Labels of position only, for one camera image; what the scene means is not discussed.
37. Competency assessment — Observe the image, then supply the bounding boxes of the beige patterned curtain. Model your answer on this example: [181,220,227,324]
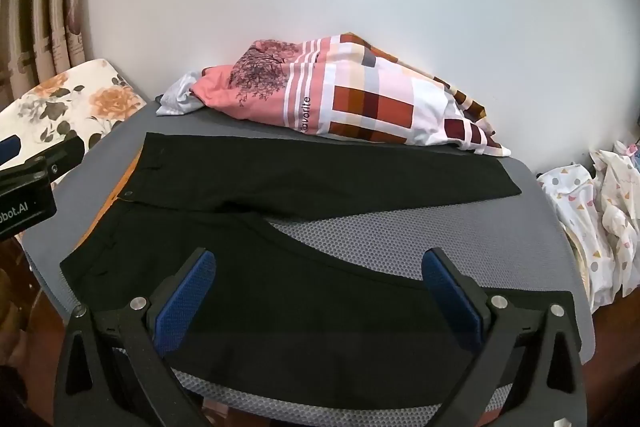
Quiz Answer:
[0,0,96,108]

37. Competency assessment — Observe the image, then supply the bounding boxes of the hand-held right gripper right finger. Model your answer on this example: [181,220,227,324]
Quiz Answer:
[422,247,588,427]

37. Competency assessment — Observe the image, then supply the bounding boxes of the grey honeycomb mat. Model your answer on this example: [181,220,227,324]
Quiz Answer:
[22,99,596,423]

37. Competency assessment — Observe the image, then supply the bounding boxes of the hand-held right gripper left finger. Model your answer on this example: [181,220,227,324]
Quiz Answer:
[55,247,217,427]

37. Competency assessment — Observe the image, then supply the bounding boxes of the black pants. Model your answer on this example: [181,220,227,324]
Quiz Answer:
[60,132,583,408]

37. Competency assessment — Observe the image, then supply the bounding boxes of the pink plaid blanket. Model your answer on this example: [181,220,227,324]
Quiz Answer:
[192,33,512,156]

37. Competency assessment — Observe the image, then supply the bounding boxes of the floral cushion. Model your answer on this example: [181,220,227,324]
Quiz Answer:
[0,58,147,188]

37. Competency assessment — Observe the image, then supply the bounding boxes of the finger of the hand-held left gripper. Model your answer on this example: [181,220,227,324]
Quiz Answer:
[0,134,87,182]

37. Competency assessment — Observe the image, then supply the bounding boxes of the white printed cloth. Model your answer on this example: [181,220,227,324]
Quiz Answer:
[537,139,640,313]

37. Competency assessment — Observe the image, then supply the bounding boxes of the light grey striped cloth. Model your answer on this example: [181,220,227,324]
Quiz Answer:
[155,72,206,116]

